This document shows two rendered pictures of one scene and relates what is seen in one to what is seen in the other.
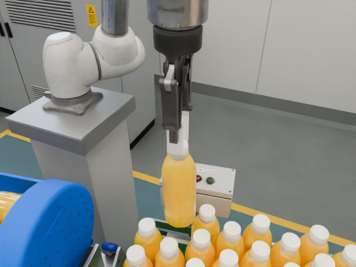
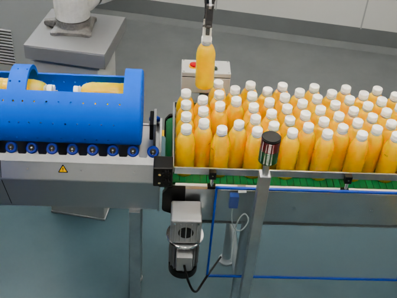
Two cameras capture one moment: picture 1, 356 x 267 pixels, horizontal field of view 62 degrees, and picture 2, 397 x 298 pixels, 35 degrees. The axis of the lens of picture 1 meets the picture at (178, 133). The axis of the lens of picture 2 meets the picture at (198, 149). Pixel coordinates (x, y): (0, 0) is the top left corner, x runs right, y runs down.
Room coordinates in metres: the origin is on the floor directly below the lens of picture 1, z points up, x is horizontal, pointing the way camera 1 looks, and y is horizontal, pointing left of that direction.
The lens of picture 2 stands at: (-1.50, 0.63, 2.49)
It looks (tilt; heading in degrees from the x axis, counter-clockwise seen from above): 40 degrees down; 342
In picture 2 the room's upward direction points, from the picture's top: 5 degrees clockwise
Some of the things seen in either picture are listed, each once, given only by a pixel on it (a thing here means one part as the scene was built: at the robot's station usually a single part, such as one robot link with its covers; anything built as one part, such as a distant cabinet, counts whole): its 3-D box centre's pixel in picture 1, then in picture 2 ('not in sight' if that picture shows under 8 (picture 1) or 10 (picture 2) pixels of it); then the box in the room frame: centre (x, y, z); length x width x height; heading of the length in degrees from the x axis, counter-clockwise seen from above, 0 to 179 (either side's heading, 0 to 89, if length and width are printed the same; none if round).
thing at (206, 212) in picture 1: (206, 213); (218, 84); (0.48, -0.07, 1.10); 0.04 x 0.04 x 0.02
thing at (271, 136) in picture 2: not in sight; (268, 155); (-0.06, -0.07, 1.18); 0.06 x 0.06 x 0.16
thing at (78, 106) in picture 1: (68, 95); (69, 21); (1.08, 0.45, 1.09); 0.22 x 0.18 x 0.06; 73
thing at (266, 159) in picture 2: not in sight; (268, 154); (-0.06, -0.07, 1.18); 0.06 x 0.06 x 0.05
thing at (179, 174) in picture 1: (179, 186); (205, 63); (0.46, 0.00, 1.22); 0.07 x 0.07 x 0.19
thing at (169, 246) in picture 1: (169, 248); (202, 100); (0.38, 0.02, 1.10); 0.04 x 0.04 x 0.02
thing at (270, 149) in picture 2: not in sight; (270, 143); (-0.06, -0.07, 1.23); 0.06 x 0.06 x 0.04
